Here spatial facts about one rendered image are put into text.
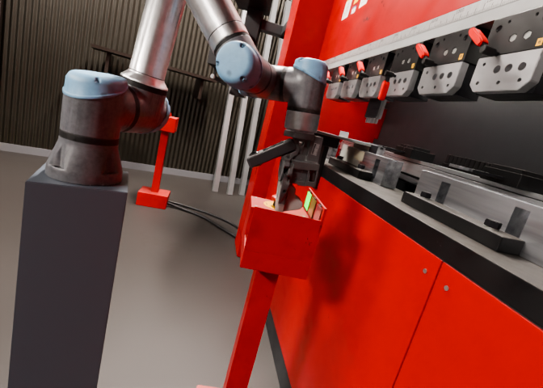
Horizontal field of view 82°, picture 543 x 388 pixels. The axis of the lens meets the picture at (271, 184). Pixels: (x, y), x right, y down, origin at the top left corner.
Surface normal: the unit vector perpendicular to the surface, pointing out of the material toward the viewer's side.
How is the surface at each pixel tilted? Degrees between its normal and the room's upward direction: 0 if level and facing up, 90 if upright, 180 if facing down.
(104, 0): 90
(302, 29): 90
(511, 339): 90
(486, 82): 90
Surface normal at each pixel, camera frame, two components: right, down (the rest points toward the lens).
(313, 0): 0.18, 0.25
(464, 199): -0.95, -0.20
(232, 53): -0.27, 0.14
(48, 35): 0.40, 0.29
